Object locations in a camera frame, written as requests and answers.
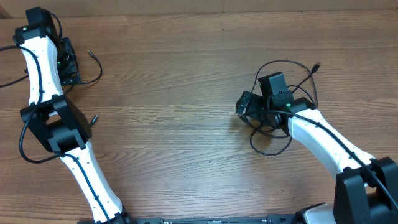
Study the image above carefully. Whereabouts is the black thin audio cable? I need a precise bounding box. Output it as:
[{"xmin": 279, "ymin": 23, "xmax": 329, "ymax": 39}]
[{"xmin": 63, "ymin": 49, "xmax": 103, "ymax": 128}]

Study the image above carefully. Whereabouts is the black usb cable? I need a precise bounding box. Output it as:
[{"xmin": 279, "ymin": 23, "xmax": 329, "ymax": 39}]
[{"xmin": 238, "ymin": 59, "xmax": 322, "ymax": 157}]

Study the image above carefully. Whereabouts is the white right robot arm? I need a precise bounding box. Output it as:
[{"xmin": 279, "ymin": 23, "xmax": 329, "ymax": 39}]
[{"xmin": 236, "ymin": 72, "xmax": 397, "ymax": 224}]

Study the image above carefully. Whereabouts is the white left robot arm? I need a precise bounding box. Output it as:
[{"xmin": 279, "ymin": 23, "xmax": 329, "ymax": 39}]
[{"xmin": 13, "ymin": 7, "xmax": 134, "ymax": 223}]

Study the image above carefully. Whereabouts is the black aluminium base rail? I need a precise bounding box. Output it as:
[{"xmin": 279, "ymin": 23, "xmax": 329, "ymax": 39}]
[{"xmin": 77, "ymin": 213, "xmax": 299, "ymax": 224}]

